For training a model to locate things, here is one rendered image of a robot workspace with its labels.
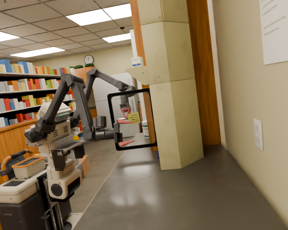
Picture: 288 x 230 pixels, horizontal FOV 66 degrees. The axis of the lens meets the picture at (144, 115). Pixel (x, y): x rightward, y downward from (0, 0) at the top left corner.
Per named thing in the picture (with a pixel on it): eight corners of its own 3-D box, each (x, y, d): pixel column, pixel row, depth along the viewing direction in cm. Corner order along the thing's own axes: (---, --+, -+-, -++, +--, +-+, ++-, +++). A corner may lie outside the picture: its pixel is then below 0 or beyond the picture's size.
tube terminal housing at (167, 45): (200, 148, 150) (186, 30, 139) (207, 166, 118) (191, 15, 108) (163, 151, 153) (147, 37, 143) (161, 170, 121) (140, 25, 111)
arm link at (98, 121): (95, 140, 128) (84, 139, 121) (94, 120, 130) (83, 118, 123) (111, 137, 122) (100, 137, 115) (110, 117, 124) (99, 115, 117)
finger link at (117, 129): (131, 117, 114) (114, 119, 116) (132, 131, 113) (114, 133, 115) (134, 118, 121) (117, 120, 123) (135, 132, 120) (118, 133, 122)
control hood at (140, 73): (153, 84, 147) (152, 68, 146) (148, 85, 115) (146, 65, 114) (136, 86, 149) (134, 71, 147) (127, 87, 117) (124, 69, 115)
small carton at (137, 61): (144, 67, 127) (142, 57, 126) (141, 67, 122) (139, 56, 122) (136, 69, 129) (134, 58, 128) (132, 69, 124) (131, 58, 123)
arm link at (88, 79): (94, 72, 199) (85, 68, 192) (104, 71, 191) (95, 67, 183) (82, 120, 193) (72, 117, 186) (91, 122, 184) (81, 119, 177)
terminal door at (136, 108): (160, 145, 151) (152, 87, 146) (116, 151, 153) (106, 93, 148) (160, 145, 152) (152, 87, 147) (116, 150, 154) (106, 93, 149)
